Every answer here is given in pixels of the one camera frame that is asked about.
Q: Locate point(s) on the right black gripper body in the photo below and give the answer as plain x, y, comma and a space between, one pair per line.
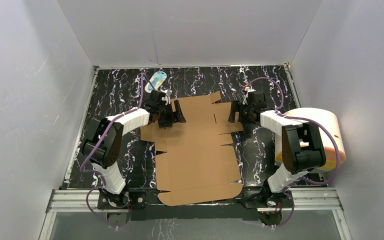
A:
245, 111

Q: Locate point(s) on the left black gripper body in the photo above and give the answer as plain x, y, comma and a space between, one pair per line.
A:
169, 112

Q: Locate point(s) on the brown cardboard box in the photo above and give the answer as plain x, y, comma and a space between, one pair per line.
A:
196, 161

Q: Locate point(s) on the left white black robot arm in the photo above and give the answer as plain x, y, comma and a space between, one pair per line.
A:
104, 136

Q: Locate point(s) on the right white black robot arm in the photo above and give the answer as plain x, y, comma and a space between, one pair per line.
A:
301, 146

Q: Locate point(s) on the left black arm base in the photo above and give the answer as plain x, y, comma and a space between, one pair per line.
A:
119, 207

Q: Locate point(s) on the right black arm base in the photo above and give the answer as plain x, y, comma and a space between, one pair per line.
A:
274, 203

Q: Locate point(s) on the teal white packaged item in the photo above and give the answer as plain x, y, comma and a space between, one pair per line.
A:
155, 82

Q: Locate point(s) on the large white tape roll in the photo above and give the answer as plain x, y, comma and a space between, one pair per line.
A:
330, 122

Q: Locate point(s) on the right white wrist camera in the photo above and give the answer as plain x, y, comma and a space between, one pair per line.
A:
247, 90

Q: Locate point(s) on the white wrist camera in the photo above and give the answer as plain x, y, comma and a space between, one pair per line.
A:
166, 96
247, 90

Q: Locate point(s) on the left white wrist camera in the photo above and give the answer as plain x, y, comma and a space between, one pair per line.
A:
166, 96

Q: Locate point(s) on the aluminium frame rail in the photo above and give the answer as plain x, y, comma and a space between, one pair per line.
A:
306, 198

